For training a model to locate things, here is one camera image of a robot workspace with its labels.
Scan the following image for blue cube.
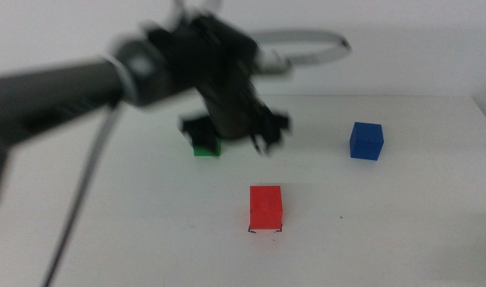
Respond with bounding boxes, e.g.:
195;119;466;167
349;121;385;162

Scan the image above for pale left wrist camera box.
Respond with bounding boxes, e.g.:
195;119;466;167
253;46;292;76

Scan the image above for thin black cable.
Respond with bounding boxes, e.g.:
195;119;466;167
40;101;123;287

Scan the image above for green cube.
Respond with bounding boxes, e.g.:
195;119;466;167
192;137;222;158

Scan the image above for red cube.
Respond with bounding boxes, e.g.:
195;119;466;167
249;185;284;231

